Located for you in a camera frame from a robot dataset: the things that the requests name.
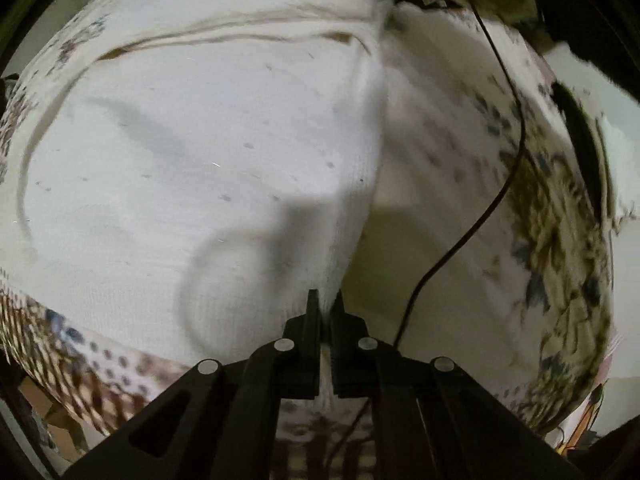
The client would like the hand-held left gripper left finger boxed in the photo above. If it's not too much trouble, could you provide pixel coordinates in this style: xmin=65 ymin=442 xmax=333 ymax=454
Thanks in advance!
xmin=65 ymin=289 xmax=322 ymax=480

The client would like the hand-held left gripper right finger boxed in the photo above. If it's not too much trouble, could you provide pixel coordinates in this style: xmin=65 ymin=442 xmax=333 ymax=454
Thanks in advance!
xmin=333 ymin=289 xmax=586 ymax=480

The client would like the white knit garment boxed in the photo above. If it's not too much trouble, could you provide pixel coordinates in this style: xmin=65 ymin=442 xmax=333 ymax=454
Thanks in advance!
xmin=10 ymin=0 xmax=392 ymax=408

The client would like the floral blanket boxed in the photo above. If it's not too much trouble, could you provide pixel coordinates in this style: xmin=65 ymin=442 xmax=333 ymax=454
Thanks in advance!
xmin=0 ymin=0 xmax=626 ymax=480

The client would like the cardboard box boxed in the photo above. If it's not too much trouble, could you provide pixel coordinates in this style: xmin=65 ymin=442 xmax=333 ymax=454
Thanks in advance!
xmin=20 ymin=375 xmax=88 ymax=463

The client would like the black cable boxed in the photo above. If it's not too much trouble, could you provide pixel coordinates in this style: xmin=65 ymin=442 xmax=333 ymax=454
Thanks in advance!
xmin=325 ymin=0 xmax=527 ymax=480

